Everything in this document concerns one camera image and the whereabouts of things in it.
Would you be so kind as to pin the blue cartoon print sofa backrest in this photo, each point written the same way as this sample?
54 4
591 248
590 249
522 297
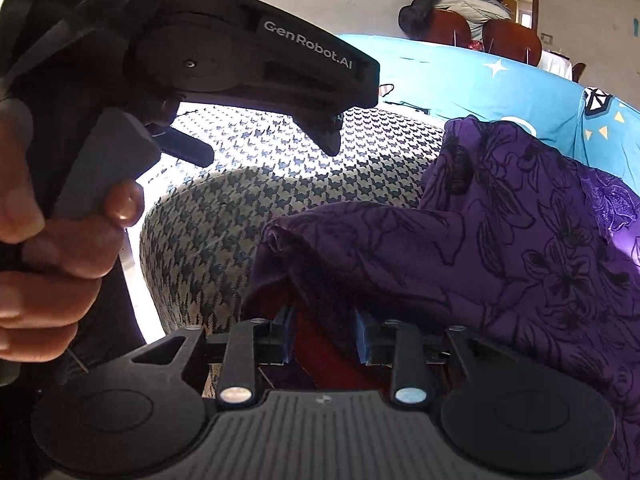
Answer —
584 123

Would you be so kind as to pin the brown wooden chair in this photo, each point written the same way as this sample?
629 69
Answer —
445 27
510 40

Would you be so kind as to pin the houndstooth sofa seat cover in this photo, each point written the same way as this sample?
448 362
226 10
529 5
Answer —
280 194

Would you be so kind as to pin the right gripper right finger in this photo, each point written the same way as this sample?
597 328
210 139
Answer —
369 340

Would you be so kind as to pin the brown wooden chair left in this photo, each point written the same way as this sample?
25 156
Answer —
445 27

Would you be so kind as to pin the white clothed dining table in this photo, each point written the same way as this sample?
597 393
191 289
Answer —
556 64

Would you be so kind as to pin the person's left hand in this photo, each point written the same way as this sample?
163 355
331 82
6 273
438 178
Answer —
66 259

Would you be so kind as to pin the purple floral red-lined garment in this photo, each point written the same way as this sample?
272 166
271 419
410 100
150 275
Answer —
510 238

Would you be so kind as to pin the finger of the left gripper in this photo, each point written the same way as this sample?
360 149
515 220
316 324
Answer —
322 125
179 145

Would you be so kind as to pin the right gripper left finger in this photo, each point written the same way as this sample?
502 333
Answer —
283 334

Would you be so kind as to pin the brown wooden chair right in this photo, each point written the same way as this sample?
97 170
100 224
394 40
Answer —
510 40

